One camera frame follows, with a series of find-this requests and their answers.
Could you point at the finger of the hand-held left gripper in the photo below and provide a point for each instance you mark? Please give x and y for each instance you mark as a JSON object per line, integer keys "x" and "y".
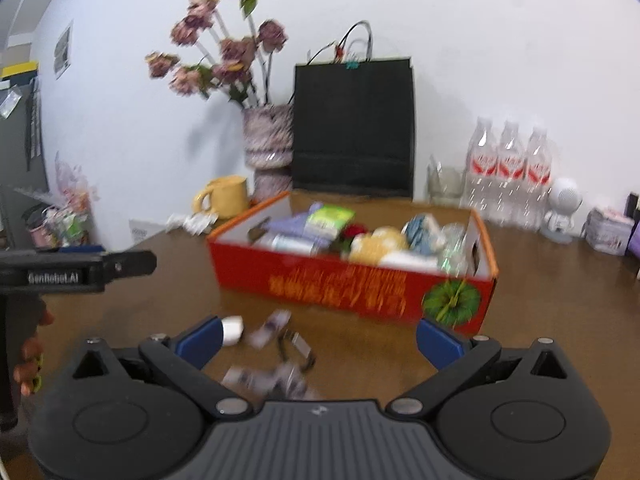
{"x": 129, "y": 264}
{"x": 82, "y": 248}

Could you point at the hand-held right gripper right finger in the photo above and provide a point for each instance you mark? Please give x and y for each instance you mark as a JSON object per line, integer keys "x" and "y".
{"x": 440, "y": 342}

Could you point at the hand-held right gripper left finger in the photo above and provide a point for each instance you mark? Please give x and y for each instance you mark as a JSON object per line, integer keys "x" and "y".
{"x": 205, "y": 342}

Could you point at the clear plastic packet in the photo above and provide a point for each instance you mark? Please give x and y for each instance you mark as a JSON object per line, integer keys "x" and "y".
{"x": 272, "y": 381}

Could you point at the white cloth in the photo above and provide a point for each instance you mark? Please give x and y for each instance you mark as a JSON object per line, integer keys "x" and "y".
{"x": 407, "y": 260}

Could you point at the clear plastic bag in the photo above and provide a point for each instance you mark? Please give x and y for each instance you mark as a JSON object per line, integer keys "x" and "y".
{"x": 452, "y": 250}

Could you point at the black clip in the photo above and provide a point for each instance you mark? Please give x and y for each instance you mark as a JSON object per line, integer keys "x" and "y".
{"x": 299, "y": 349}

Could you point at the yellow plush toy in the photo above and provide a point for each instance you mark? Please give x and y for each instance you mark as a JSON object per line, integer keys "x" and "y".
{"x": 375, "y": 247}

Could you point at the teal item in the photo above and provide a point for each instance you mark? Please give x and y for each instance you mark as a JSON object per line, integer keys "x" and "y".
{"x": 420, "y": 227}

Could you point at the red cardboard box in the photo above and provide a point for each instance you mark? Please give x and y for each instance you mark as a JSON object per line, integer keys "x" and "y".
{"x": 325, "y": 285}

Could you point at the red artificial rose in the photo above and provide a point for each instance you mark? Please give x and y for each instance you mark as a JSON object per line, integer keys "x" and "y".
{"x": 355, "y": 232}

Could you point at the purple fabric pouch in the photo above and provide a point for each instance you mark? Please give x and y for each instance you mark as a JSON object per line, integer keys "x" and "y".
{"x": 291, "y": 225}

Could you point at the green tissue pack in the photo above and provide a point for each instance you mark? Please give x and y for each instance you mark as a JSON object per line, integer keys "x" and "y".
{"x": 330, "y": 217}

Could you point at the person's left hand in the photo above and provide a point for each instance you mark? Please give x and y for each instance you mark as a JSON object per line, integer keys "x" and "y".
{"x": 24, "y": 372}

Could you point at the white booklet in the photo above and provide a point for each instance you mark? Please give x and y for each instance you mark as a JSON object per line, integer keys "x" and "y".
{"x": 145, "y": 232}

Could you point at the wrapped flower bouquet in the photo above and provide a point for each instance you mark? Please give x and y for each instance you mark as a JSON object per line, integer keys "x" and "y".
{"x": 65, "y": 215}

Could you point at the crumpled white tissue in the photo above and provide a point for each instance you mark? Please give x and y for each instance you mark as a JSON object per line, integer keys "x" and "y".
{"x": 192, "y": 222}

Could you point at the grey metal cabinet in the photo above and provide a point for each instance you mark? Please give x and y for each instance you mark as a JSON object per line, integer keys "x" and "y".
{"x": 20, "y": 160}

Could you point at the yellow mug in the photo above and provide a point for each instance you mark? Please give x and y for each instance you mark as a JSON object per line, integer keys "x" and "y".
{"x": 227, "y": 197}

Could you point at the clear glass cup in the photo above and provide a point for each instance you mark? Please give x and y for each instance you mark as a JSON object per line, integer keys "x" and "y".
{"x": 445, "y": 185}

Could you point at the white robot figure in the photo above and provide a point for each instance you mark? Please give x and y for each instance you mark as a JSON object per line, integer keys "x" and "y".
{"x": 562, "y": 210}

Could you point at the clear water bottle red label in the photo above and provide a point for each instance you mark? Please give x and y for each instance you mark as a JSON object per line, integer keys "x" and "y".
{"x": 539, "y": 175}
{"x": 482, "y": 165}
{"x": 511, "y": 170}

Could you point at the purple mottled vase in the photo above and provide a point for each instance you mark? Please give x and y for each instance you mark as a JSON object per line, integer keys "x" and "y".
{"x": 267, "y": 135}

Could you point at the white and pink box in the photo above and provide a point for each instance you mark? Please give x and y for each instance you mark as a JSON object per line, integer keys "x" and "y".
{"x": 607, "y": 230}

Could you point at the purple tissue pack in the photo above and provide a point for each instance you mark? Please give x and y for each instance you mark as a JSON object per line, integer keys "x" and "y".
{"x": 635, "y": 242}

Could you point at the black paper bag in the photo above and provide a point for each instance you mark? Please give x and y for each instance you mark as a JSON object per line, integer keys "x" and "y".
{"x": 350, "y": 125}

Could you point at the dried pink flowers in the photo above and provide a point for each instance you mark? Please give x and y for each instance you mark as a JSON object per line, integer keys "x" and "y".
{"x": 235, "y": 52}

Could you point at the small black object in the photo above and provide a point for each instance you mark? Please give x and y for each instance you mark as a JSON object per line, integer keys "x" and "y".
{"x": 633, "y": 205}

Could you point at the white wall vent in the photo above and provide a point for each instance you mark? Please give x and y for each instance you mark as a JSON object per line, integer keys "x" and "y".
{"x": 63, "y": 50}

